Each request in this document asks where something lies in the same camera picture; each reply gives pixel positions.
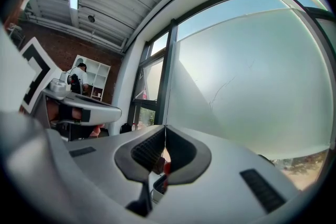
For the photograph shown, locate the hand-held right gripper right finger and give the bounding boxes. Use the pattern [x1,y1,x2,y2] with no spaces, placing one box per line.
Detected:
[148,125,302,224]

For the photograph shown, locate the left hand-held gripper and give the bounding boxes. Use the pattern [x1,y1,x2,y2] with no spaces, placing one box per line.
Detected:
[0,20,79,115]

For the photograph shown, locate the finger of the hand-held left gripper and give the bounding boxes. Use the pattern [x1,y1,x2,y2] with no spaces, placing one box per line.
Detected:
[43,88,123,127]

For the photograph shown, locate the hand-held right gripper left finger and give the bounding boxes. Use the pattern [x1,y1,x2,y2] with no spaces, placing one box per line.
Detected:
[46,125,167,218]

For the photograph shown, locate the white container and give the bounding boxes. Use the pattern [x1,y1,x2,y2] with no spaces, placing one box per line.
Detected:
[152,174,169,203]

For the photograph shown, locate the person's left hand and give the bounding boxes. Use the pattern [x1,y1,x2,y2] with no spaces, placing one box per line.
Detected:
[46,100,82,124]

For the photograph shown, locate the black bag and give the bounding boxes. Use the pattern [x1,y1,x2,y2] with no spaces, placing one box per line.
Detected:
[120,123,133,135]

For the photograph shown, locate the white cubby shelf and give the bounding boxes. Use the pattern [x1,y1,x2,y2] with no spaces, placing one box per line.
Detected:
[71,54,112,102]

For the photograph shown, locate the small red object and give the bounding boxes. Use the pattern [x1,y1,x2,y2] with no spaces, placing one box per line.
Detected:
[163,161,172,192]

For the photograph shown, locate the frosted glass panel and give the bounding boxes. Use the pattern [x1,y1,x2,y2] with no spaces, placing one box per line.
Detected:
[166,7,332,161]

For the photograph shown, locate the dark window frame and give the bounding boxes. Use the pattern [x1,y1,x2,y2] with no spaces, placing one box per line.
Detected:
[128,0,336,127]

